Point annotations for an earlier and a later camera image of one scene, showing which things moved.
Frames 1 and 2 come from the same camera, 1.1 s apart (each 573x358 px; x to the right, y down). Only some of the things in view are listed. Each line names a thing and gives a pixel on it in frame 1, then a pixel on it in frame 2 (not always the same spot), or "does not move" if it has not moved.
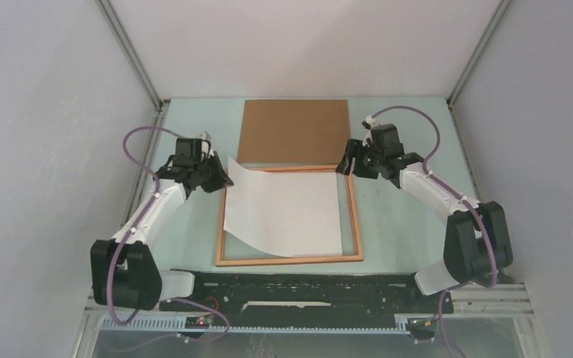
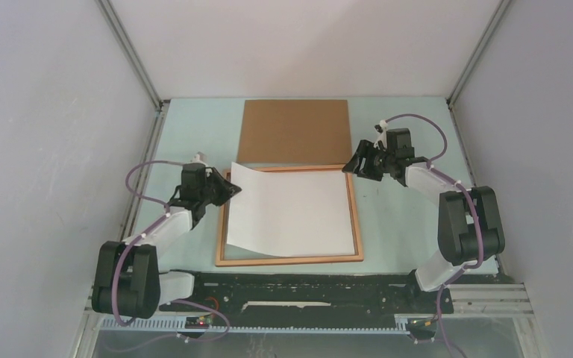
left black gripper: [221, 180] -> [227, 189]
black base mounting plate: [308, 294] does not move
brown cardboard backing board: [294, 131] does not move
